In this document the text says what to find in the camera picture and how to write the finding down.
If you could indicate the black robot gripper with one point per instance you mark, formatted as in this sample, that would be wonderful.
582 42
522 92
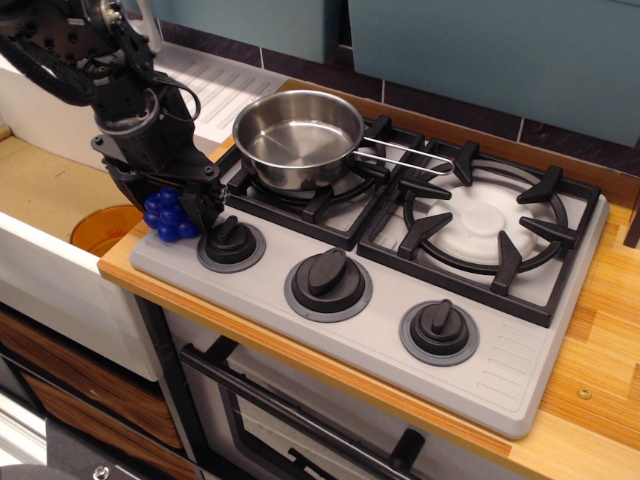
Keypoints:
155 148

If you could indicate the blue toy blueberry cluster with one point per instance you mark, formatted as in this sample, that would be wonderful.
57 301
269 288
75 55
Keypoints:
164 213

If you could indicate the stainless steel pan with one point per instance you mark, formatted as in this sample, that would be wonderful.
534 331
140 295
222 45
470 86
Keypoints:
301 140

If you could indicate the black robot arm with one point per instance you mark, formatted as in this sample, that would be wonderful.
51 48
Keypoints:
86 53

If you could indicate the black left stove knob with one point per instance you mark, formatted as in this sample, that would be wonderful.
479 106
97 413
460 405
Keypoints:
231 247

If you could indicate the black stove knob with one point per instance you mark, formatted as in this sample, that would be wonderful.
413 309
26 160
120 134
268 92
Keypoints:
439 333
231 247
328 287

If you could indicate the black middle stove knob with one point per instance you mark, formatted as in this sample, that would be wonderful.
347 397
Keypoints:
328 287

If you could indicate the grey toy stove top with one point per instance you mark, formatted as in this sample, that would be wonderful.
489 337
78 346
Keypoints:
499 387

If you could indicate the black right stove knob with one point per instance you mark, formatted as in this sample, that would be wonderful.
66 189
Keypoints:
439 333

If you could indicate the white toy sink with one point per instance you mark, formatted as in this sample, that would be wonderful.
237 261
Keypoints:
51 179

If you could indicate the black left burner grate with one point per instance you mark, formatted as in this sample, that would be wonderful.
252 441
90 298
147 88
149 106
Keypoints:
338 224

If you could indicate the black burner grate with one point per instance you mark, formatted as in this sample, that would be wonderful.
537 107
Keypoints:
528 289
338 224

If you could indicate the grey toy faucet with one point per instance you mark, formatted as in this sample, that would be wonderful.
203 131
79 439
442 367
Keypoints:
147 26

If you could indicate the upper wooden drawer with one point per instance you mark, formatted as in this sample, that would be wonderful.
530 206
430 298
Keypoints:
96 379

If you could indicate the wooden drawer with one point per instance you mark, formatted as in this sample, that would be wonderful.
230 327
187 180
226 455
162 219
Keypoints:
96 379
147 455

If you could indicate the teal cabinet left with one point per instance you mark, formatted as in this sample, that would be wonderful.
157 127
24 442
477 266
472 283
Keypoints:
308 30

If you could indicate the teal cabinet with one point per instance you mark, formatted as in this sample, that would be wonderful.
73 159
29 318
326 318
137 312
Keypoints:
308 30
569 64

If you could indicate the lower wooden drawer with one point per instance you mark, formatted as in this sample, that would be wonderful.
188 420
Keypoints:
147 455

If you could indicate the black right burner grate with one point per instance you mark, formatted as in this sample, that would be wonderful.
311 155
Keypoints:
528 289

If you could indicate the white right burner plate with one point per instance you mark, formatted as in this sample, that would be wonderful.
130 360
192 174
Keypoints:
479 214

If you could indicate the teal cabinet right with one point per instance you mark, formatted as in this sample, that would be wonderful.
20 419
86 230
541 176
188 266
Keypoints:
569 64

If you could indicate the oven door with handle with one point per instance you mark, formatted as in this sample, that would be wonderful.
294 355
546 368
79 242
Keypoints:
279 423

